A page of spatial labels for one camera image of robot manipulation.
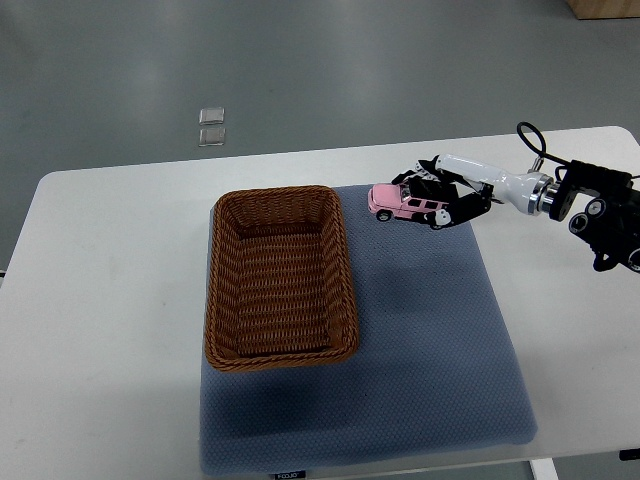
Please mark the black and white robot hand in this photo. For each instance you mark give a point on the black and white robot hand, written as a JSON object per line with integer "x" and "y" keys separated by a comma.
{"x": 489, "y": 184}

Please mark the pink toy car black roof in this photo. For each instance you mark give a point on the pink toy car black roof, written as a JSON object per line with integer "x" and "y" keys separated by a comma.
{"x": 407, "y": 201}

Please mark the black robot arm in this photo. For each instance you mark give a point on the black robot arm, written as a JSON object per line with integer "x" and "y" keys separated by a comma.
{"x": 609, "y": 223}

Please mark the brown wicker basket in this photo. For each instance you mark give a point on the brown wicker basket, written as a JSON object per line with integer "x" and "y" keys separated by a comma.
{"x": 280, "y": 291}

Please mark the blue-grey textured mat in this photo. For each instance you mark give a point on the blue-grey textured mat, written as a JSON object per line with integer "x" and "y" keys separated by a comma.
{"x": 435, "y": 370}

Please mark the wooden box corner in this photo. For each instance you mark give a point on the wooden box corner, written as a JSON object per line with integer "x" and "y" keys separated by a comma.
{"x": 604, "y": 9}

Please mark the upper metal floor plate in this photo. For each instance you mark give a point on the upper metal floor plate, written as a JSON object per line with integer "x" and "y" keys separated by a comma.
{"x": 211, "y": 115}

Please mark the white table leg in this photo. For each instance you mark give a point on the white table leg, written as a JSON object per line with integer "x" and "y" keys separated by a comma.
{"x": 543, "y": 469}

